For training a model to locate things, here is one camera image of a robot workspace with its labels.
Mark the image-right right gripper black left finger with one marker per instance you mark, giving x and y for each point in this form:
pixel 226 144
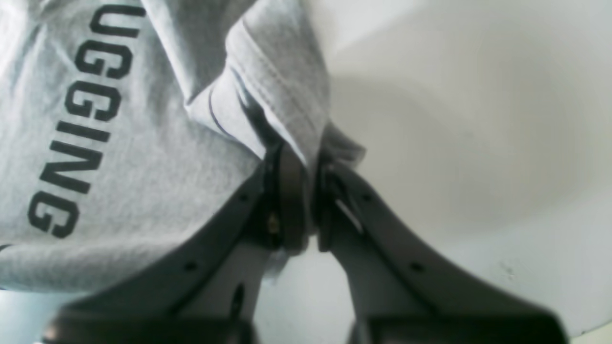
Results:
pixel 206 290

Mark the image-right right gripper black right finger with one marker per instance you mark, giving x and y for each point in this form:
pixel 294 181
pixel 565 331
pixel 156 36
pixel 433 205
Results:
pixel 405 292

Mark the grey printed T-shirt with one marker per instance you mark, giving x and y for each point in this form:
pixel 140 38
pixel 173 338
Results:
pixel 124 127

